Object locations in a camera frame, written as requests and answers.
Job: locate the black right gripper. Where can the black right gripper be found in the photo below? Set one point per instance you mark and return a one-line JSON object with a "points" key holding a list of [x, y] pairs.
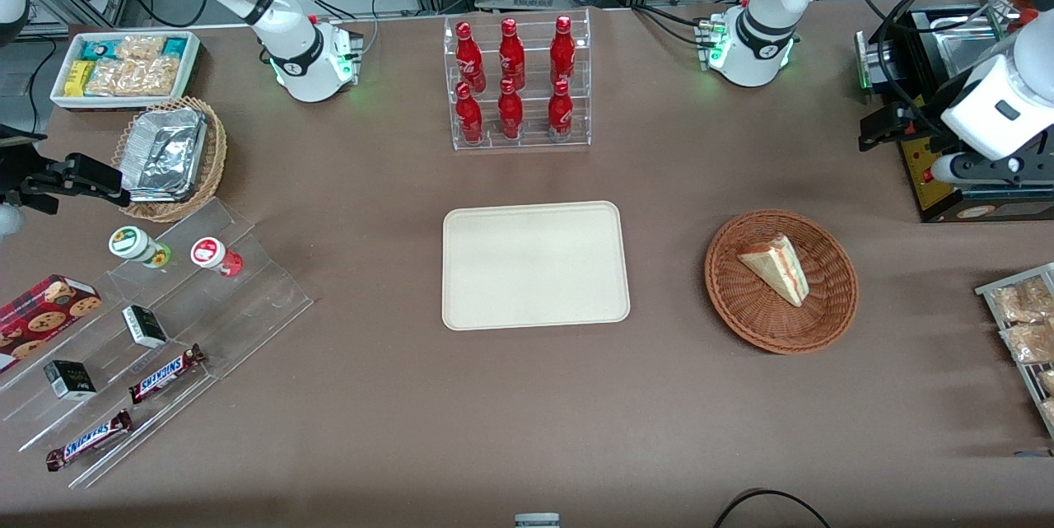
{"points": [[18, 182]]}

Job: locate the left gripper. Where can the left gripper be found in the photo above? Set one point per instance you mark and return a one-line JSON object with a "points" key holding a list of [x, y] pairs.
{"points": [[920, 121]]}

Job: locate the triangular layered sandwich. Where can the triangular layered sandwich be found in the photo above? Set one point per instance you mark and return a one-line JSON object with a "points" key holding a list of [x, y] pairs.
{"points": [[778, 268]]}

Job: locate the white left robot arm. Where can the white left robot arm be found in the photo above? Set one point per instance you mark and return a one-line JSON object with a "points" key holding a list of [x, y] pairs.
{"points": [[770, 25]]}

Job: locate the tan wicker basket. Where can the tan wicker basket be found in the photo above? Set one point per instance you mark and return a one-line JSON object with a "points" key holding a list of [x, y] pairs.
{"points": [[216, 157]]}

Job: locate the brown round wicker basket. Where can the brown round wicker basket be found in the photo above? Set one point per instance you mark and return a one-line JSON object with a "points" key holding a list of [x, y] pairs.
{"points": [[782, 322]]}

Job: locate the beige plastic tray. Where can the beige plastic tray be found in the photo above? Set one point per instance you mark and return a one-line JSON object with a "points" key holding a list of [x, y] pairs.
{"points": [[535, 264]]}

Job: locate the grey box with green light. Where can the grey box with green light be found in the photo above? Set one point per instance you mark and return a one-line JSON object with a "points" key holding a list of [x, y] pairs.
{"points": [[866, 67]]}

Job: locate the green lid cup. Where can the green lid cup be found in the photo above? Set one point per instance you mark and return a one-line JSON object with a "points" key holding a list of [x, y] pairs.
{"points": [[132, 244]]}

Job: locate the black food warmer cabinet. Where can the black food warmer cabinet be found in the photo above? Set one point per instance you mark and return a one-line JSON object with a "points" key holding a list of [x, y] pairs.
{"points": [[935, 198]]}

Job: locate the silver foil container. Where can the silver foil container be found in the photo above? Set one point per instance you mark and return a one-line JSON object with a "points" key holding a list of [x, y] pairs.
{"points": [[165, 153]]}

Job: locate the yellow snack pack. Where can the yellow snack pack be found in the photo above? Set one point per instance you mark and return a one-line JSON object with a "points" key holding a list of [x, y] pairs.
{"points": [[77, 78]]}

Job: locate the clear rice cracker bag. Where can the clear rice cracker bag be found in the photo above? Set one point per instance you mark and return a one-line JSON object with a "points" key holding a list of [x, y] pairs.
{"points": [[155, 77], [107, 79], [142, 48]]}

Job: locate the steel warmer pan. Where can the steel warmer pan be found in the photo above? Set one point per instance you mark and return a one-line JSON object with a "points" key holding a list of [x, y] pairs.
{"points": [[967, 42]]}

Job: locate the teal snack pack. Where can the teal snack pack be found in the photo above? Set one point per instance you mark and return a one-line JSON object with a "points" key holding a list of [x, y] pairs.
{"points": [[97, 49], [174, 47]]}

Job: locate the red lid cup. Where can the red lid cup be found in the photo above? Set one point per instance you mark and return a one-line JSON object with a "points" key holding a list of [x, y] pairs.
{"points": [[210, 254]]}

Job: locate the red cookie box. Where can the red cookie box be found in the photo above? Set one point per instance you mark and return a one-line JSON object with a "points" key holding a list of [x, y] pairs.
{"points": [[41, 318]]}

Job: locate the small black box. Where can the small black box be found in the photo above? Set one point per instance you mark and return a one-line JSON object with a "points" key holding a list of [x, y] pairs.
{"points": [[145, 327], [70, 380]]}

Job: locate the white rectangular snack bin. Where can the white rectangular snack bin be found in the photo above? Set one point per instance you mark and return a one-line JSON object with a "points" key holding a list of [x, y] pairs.
{"points": [[193, 58]]}

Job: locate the snickers chocolate bar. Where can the snickers chocolate bar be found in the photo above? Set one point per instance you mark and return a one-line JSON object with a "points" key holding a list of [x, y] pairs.
{"points": [[165, 374], [89, 440]]}

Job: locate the clear acrylic stepped display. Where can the clear acrylic stepped display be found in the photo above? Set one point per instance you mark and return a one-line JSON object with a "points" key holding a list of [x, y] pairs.
{"points": [[263, 297]]}

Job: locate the clear pastry bag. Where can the clear pastry bag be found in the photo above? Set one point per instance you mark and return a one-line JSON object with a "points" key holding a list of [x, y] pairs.
{"points": [[1049, 411], [1047, 381], [1021, 301], [1029, 343]]}

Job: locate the red cola bottle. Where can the red cola bottle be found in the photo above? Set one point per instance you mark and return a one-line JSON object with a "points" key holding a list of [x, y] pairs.
{"points": [[510, 114], [562, 52], [511, 54], [560, 113], [468, 118], [468, 58]]}

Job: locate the clear acrylic bottle rack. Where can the clear acrylic bottle rack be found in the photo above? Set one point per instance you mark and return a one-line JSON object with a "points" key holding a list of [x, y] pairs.
{"points": [[531, 17]]}

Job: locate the small grey device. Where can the small grey device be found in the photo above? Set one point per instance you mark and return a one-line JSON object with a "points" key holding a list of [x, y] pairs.
{"points": [[537, 520]]}

